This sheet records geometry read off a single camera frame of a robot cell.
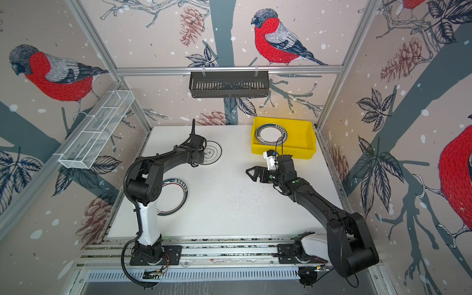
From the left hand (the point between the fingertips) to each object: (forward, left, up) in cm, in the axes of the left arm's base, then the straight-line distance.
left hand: (196, 156), depth 102 cm
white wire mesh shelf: (-5, +38, +27) cm, 46 cm away
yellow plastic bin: (+14, -64, -1) cm, 65 cm away
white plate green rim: (+14, -44, +2) cm, 47 cm away
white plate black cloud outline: (+4, -8, -3) cm, 10 cm away
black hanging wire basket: (+35, -16, +24) cm, 46 cm away
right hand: (-18, -31, +10) cm, 37 cm away
